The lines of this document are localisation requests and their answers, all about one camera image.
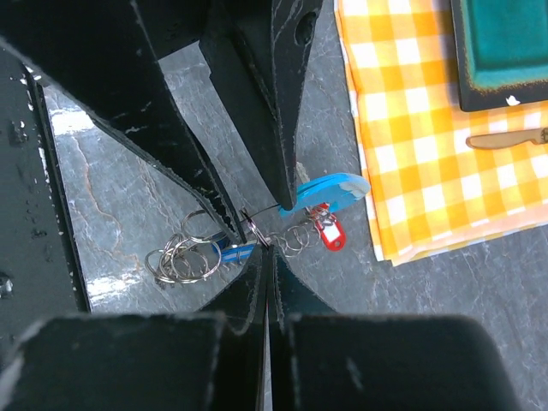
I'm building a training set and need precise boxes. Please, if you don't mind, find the blue key tag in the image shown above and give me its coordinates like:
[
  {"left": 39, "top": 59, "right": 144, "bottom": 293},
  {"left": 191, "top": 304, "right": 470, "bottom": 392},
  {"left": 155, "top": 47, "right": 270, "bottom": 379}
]
[{"left": 211, "top": 233, "right": 256, "bottom": 265}]

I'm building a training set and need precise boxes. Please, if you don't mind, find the black teal square plate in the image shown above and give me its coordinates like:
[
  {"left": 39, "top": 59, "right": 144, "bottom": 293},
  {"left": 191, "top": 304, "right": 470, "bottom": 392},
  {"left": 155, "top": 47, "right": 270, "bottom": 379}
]
[{"left": 450, "top": 0, "right": 547, "bottom": 112}]

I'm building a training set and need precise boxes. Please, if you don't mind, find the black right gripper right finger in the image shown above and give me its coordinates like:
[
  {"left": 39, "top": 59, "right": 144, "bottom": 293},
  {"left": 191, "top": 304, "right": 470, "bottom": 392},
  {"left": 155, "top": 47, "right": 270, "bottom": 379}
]
[{"left": 267, "top": 248, "right": 521, "bottom": 410}]

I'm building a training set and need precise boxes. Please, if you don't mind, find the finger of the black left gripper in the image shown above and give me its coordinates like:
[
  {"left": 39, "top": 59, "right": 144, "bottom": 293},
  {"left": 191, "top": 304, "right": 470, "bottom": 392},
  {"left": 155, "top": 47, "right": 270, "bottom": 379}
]
[
  {"left": 1, "top": 1, "right": 245, "bottom": 242},
  {"left": 200, "top": 1, "right": 323, "bottom": 210}
]

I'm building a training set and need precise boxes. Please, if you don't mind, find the gold knife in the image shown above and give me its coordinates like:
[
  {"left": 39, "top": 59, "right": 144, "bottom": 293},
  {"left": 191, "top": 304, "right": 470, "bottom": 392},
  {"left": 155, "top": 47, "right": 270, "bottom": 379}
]
[{"left": 466, "top": 128, "right": 547, "bottom": 150}]

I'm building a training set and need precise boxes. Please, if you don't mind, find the yellow checkered cloth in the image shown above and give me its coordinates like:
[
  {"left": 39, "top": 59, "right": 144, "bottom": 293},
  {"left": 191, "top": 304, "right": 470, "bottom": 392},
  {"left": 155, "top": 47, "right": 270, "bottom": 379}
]
[{"left": 334, "top": 1, "right": 547, "bottom": 265}]

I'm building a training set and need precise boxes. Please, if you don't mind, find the red key tag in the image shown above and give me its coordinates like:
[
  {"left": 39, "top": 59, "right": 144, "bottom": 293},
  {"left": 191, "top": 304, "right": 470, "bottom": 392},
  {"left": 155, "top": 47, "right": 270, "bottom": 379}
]
[{"left": 310, "top": 203, "right": 347, "bottom": 252}]

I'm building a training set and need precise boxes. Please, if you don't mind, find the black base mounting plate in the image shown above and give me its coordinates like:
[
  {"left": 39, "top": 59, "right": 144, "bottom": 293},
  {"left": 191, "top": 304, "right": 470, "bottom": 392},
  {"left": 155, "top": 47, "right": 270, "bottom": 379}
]
[{"left": 1, "top": 50, "right": 90, "bottom": 351}]

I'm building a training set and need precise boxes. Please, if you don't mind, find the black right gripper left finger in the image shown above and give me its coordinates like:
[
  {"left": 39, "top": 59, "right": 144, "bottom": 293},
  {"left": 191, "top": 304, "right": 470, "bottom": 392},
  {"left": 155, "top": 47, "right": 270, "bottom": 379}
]
[{"left": 1, "top": 246, "right": 266, "bottom": 410}]

